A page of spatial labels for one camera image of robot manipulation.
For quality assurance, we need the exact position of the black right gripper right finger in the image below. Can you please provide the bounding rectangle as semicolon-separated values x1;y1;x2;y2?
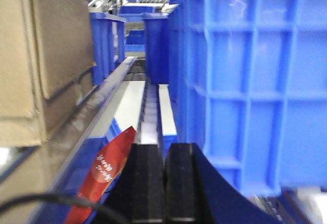
165;143;212;223

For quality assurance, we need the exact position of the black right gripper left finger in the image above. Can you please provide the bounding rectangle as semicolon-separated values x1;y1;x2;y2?
104;144;164;223

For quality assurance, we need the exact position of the large blue crate right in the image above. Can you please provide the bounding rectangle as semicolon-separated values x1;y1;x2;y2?
170;0;326;196

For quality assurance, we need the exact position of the plain brown cardboard box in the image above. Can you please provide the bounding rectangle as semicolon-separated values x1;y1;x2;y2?
1;0;95;147

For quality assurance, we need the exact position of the blue bin on shelf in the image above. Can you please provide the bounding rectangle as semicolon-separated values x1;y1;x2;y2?
90;12;126;85

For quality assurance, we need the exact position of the red snack package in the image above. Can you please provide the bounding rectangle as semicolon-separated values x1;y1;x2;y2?
64;126;138;224

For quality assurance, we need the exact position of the black cable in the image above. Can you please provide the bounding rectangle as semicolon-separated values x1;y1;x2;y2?
0;193;131;224

